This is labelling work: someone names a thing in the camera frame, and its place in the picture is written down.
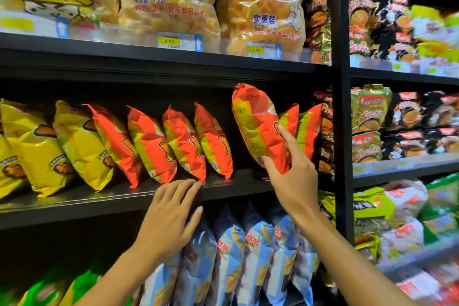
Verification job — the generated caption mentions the orange puffed snack bag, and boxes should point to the orange puffed snack bag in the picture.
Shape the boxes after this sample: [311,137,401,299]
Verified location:
[296,103,324,161]
[231,83,289,174]
[280,103,301,138]

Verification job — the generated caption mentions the row of orange snack bags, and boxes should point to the row of orange snack bags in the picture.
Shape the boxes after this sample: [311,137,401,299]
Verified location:
[85,101,234,188]

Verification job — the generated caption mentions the row of yellow chip bags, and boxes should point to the row of yellow chip bags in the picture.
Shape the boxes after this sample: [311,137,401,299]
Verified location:
[0,98,116,199]

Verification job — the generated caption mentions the person's right hand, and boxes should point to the person's right hand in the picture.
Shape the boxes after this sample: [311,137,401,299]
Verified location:
[262,123,321,220]

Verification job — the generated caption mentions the black metal shelf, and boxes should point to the black metal shelf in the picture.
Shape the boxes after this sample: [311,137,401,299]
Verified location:
[0,0,459,306]

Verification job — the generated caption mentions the stack of light green bags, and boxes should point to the stack of light green bags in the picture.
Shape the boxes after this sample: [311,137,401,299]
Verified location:
[419,173,459,239]

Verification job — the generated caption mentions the person's right forearm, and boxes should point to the person's right forearm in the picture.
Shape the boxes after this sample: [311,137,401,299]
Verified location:
[297,205,417,306]

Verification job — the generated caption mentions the noodle packets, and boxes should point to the noodle packets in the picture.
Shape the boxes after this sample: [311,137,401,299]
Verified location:
[319,187,395,263]
[348,0,393,167]
[394,259,459,306]

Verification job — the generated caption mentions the person's left hand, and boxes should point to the person's left hand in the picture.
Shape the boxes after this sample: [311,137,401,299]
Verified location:
[132,179,204,263]

